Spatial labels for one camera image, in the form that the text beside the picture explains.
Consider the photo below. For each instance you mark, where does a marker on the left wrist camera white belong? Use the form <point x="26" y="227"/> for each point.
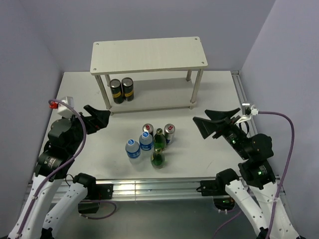
<point x="62" y="110"/>

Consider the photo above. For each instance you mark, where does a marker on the black gold can right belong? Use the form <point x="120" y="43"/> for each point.
<point x="128" y="88"/>

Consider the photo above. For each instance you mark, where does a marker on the green glass bottle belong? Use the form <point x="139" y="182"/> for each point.
<point x="159" y="139"/>
<point x="157" y="158"/>

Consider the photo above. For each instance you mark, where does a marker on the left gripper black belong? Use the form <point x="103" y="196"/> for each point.
<point x="98" y="119"/>

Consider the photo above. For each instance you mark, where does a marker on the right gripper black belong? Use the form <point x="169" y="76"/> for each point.
<point x="206" y="126"/>

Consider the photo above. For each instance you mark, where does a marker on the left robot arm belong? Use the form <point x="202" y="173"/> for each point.
<point x="66" y="139"/>

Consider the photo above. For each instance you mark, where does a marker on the white two-tier wooden shelf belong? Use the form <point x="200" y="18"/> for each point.
<point x="166" y="71"/>

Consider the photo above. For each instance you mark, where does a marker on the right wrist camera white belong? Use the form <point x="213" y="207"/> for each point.
<point x="248" y="111"/>

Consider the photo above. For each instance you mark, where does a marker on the green glass bottle front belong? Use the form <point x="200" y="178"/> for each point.
<point x="157" y="158"/>

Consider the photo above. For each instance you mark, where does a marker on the aluminium frame rail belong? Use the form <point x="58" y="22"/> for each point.
<point x="189" y="159"/>

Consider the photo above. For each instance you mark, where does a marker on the water bottle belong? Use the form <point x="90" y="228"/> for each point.
<point x="133" y="151"/>
<point x="146" y="142"/>

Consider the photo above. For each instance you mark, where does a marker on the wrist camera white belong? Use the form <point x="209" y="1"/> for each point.
<point x="62" y="110"/>
<point x="248" y="111"/>

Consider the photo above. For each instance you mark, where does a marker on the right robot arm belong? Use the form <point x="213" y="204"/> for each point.
<point x="256" y="191"/>

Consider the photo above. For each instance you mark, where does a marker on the black gold can left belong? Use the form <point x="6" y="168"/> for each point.
<point x="116" y="90"/>

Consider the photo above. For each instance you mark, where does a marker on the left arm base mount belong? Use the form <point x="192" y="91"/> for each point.
<point x="100" y="192"/>

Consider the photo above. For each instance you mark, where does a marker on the blue silver can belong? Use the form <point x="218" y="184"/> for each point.
<point x="149" y="128"/>
<point x="169" y="131"/>

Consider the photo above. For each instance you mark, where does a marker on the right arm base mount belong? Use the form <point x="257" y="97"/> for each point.
<point x="222" y="201"/>

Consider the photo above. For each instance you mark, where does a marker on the black gold can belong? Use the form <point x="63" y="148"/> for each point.
<point x="128" y="88"/>
<point x="116" y="90"/>

